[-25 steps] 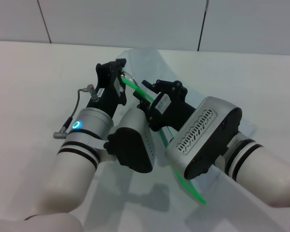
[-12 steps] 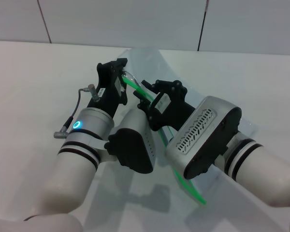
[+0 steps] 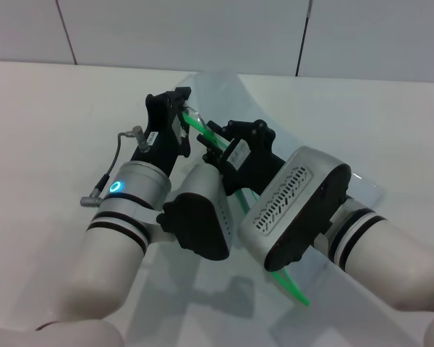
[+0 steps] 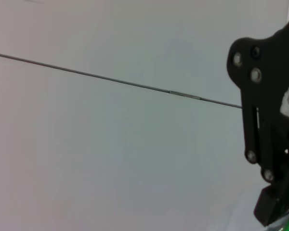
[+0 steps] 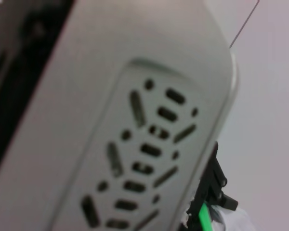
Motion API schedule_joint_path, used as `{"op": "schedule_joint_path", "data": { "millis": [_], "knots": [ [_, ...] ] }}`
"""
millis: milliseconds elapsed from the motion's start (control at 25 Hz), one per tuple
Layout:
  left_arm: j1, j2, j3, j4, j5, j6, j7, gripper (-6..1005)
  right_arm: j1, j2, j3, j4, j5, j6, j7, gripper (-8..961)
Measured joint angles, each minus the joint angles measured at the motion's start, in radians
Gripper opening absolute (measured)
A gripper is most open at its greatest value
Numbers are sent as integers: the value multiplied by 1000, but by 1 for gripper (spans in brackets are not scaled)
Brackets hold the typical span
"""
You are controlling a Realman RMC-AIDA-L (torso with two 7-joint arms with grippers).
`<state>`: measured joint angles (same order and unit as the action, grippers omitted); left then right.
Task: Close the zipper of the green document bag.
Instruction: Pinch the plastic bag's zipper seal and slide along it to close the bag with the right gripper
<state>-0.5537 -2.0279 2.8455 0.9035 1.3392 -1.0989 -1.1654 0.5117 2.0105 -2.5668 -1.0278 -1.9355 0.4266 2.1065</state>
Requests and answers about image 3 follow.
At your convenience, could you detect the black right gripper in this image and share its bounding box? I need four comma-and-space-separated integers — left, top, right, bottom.
202, 119, 286, 198

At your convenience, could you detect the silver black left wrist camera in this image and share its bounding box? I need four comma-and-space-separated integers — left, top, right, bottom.
156, 162, 236, 261

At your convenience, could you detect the grey left wrist cable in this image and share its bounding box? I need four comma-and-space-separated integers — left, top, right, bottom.
80, 125, 148, 207

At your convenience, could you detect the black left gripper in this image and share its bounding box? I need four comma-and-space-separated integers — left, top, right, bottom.
129, 86, 192, 178

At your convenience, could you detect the clear green zip document bag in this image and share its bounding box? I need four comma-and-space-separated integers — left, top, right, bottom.
175, 70, 383, 307

